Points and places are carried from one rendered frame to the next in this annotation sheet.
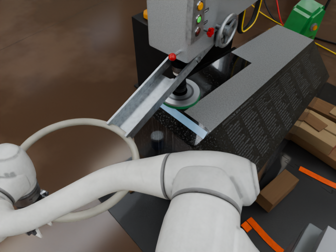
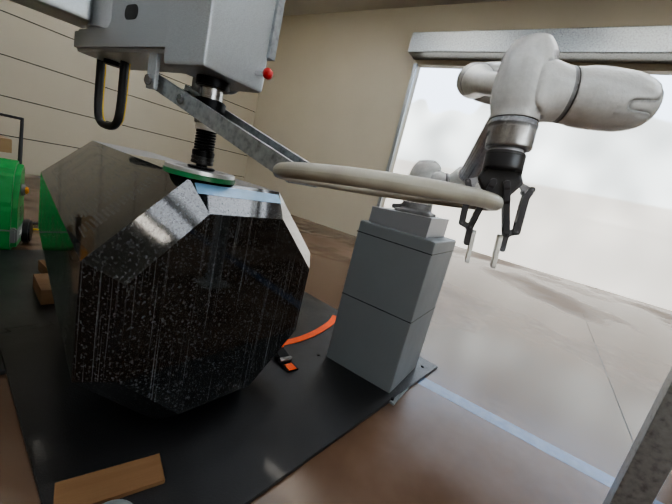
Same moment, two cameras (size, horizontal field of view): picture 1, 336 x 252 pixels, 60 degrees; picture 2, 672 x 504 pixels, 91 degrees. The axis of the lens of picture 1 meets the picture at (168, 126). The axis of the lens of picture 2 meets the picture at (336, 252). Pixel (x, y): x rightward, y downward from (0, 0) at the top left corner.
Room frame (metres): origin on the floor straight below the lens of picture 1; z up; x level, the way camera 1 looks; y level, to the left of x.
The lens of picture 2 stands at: (0.83, 1.09, 0.97)
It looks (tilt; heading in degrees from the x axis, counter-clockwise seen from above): 12 degrees down; 261
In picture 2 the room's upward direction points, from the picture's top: 14 degrees clockwise
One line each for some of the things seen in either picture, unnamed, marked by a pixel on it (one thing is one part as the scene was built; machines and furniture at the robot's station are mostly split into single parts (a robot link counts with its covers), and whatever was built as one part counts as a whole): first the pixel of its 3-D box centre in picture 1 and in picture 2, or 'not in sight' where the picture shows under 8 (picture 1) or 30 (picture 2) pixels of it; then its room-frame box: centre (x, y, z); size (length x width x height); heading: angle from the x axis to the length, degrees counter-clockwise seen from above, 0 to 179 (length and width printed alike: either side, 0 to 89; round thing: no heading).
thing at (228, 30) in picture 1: (220, 27); not in sight; (1.15, -0.23, 1.24); 0.15 x 0.10 x 0.15; 140
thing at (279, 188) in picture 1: (277, 190); not in sight; (1.01, -0.77, 0.07); 0.30 x 0.12 x 0.12; 129
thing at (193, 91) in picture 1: (179, 91); (200, 170); (1.14, -0.06, 0.89); 0.21 x 0.21 x 0.01
